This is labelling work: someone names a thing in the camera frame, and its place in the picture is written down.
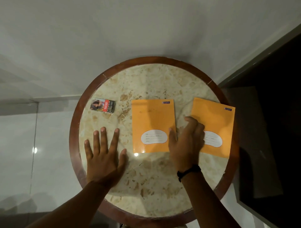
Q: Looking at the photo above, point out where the person's right hand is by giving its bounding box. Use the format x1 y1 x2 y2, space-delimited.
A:
168 116 205 173

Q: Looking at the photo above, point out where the person's left hand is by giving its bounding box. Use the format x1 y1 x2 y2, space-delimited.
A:
84 127 127 189

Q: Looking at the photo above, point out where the orange notebook white label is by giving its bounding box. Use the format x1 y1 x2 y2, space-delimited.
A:
188 97 236 158
131 99 177 154

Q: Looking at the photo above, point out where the person's left forearm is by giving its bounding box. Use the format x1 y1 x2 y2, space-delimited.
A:
25 180 115 228

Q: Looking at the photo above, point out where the person's right forearm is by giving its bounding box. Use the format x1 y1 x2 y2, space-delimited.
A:
181 171 242 228

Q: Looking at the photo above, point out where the round marble table wooden rim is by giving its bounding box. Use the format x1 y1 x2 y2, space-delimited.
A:
69 56 239 228

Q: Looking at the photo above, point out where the cigarette pack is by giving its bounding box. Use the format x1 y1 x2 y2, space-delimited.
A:
90 98 116 114

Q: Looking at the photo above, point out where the black wrist band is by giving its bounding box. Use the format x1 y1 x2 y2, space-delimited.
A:
177 164 202 183

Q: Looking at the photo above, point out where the dark wooden cabinet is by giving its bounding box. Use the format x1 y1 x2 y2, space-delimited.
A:
218 23 301 228

